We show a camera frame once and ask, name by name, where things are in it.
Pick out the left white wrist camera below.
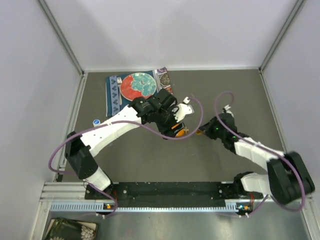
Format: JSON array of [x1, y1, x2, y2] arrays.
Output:
[[171, 97, 194, 123]]

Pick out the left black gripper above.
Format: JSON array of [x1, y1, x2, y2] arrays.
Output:
[[154, 105, 185, 140]]

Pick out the red teal patterned plate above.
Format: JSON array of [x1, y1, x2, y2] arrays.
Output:
[[120, 72, 157, 101]]

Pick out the colourful mandala napkin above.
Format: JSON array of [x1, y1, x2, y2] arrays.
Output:
[[152, 67, 173, 94]]

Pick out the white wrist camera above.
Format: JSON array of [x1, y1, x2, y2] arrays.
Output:
[[171, 97, 194, 123], [222, 105, 234, 118]]

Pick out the clear bottle orange base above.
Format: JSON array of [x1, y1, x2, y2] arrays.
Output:
[[171, 122, 189, 138]]

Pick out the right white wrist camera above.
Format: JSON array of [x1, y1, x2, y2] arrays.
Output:
[[222, 105, 234, 118]]

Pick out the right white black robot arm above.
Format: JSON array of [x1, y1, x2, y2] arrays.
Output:
[[197, 111, 316, 205]]

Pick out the blue patterned placemat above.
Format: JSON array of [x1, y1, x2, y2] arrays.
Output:
[[104, 70, 161, 118]]

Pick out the floral patterned box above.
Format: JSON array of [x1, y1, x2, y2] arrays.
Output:
[[43, 217, 98, 240]]

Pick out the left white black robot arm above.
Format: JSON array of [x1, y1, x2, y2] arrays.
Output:
[[64, 89, 194, 199]]

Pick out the grey slotted cable duct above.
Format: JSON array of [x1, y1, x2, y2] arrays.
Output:
[[50, 202, 251, 213]]

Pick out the aluminium frame rail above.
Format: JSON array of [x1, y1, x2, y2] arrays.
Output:
[[39, 181, 313, 204]]

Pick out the silver knife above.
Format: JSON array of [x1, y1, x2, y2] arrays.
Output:
[[153, 69, 161, 92]]

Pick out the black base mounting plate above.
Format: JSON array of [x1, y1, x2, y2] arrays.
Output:
[[84, 181, 256, 208]]

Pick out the silver fork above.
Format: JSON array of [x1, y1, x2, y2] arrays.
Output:
[[116, 76, 123, 106]]

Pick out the orange bottle cap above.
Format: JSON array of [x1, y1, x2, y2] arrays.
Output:
[[195, 129, 204, 136]]

